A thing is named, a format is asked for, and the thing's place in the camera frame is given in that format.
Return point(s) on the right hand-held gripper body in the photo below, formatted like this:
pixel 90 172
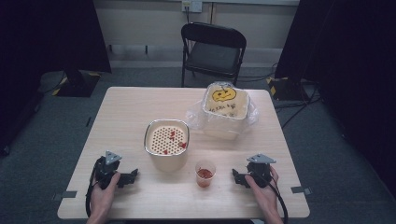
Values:
pixel 260 172

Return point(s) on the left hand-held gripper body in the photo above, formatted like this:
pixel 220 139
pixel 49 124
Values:
pixel 106 172

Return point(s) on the person's right hand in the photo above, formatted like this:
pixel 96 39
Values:
pixel 267 197

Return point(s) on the person's left hand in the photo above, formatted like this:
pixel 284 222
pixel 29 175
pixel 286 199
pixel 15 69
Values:
pixel 101 200

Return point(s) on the clear cup with red sauce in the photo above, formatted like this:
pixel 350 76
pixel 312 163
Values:
pixel 205 175

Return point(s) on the grey tape strip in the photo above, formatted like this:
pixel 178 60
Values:
pixel 301 190
pixel 65 195

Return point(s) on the cream bin with perforated strainer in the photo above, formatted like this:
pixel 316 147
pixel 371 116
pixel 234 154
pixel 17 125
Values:
pixel 167 146

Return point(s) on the small black floor marker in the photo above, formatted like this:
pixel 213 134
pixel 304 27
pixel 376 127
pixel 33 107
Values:
pixel 88 121

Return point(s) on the cream bin with pumpkin face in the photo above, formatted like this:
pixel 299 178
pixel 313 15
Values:
pixel 225 112

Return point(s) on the clear plastic bin bag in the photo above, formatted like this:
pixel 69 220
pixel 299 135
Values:
pixel 194 116

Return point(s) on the black stand base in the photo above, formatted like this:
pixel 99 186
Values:
pixel 288 88
pixel 77 84

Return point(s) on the black folding chair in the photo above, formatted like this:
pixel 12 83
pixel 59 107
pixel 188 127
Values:
pixel 213 56

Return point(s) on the black curtain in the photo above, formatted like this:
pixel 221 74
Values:
pixel 348 77
pixel 46 46

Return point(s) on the white wall socket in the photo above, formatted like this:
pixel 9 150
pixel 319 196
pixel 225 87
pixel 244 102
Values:
pixel 192 5

